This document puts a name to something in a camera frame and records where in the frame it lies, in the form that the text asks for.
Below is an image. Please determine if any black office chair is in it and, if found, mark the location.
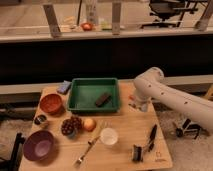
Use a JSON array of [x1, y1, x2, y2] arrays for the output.
[[141, 0, 208, 29]]

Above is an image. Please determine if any red apple on shelf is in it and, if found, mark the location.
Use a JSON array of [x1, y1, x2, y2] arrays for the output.
[[81, 22, 93, 31]]

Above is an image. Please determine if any black chair frame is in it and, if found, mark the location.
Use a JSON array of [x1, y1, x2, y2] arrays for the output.
[[0, 133, 25, 171]]

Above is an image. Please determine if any black stand on floor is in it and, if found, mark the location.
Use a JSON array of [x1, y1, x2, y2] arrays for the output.
[[175, 119, 201, 138]]

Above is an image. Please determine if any dark grape bunch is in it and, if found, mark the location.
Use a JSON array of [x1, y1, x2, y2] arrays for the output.
[[61, 116, 82, 136]]

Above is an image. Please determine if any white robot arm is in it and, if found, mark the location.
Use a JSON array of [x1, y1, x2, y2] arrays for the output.
[[133, 67, 213, 132]]

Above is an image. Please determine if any white paper cup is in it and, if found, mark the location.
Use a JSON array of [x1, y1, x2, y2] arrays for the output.
[[100, 128, 118, 147]]

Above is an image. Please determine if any orange bowl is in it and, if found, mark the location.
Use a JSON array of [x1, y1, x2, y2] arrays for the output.
[[39, 94, 63, 115]]

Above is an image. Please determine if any green plastic tray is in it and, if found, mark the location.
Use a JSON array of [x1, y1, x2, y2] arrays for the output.
[[67, 78, 120, 113]]

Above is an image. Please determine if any orange peach fruit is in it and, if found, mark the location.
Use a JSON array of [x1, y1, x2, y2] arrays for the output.
[[83, 118, 96, 132]]

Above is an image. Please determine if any grey towel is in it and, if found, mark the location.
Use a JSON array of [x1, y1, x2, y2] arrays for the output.
[[129, 101, 148, 112]]

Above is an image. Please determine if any black marker pen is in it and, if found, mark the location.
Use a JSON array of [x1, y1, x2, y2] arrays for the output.
[[148, 124, 157, 151]]

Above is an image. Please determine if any blue sponge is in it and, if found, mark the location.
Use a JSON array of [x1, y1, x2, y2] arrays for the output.
[[57, 80, 71, 95]]

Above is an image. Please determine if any dark brown block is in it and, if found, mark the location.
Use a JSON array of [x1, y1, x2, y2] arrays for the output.
[[95, 92, 111, 107]]

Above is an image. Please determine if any purple bowl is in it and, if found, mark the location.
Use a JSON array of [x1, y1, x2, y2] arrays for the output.
[[23, 130, 54, 161]]

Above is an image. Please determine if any small dark tin can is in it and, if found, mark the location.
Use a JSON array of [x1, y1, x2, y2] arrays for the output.
[[34, 114, 48, 128]]

